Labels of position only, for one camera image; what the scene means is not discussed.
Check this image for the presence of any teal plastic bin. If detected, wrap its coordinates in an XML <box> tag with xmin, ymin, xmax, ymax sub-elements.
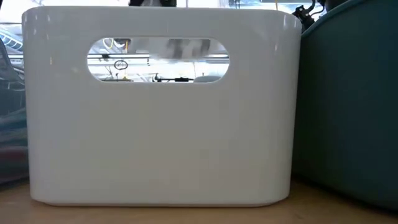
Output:
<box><xmin>291</xmin><ymin>0</ymin><xmax>398</xmax><ymax>212</ymax></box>

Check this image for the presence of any white plastic bin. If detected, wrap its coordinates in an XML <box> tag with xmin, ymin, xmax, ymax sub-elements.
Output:
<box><xmin>21</xmin><ymin>6</ymin><xmax>302</xmax><ymax>208</ymax></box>

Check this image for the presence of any grey translucent plastic bin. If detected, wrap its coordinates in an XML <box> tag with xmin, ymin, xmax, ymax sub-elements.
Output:
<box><xmin>0</xmin><ymin>23</ymin><xmax>30</xmax><ymax>186</ymax></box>

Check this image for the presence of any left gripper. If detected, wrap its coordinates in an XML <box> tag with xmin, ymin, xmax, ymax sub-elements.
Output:
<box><xmin>128</xmin><ymin>0</ymin><xmax>177</xmax><ymax>8</ymax></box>

